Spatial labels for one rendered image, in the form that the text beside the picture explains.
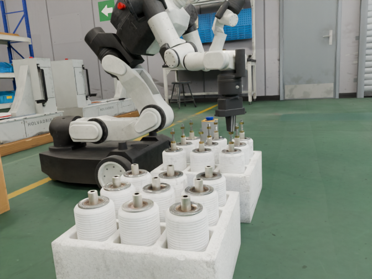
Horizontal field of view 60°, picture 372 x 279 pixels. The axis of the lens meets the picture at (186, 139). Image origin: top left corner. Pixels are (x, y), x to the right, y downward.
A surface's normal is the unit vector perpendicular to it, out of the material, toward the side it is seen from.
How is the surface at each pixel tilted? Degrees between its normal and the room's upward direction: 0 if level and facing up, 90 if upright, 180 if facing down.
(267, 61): 90
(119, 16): 89
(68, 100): 90
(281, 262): 0
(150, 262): 90
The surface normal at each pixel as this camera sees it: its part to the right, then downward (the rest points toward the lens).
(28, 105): 0.94, 0.01
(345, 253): -0.06, -0.98
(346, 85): -0.33, 0.20
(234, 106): 0.50, 0.14
